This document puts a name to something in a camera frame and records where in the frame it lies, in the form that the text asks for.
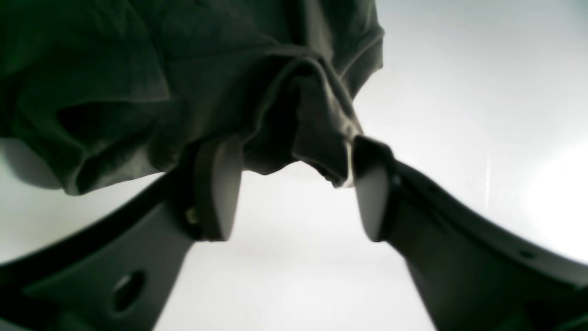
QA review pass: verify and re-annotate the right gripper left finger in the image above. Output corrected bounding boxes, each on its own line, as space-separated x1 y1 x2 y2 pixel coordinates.
1 135 243 331

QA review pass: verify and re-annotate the dark grey t-shirt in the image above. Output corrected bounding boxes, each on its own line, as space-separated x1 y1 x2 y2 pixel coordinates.
1 0 384 195

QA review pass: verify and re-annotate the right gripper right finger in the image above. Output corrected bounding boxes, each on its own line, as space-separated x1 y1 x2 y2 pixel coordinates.
351 136 588 331

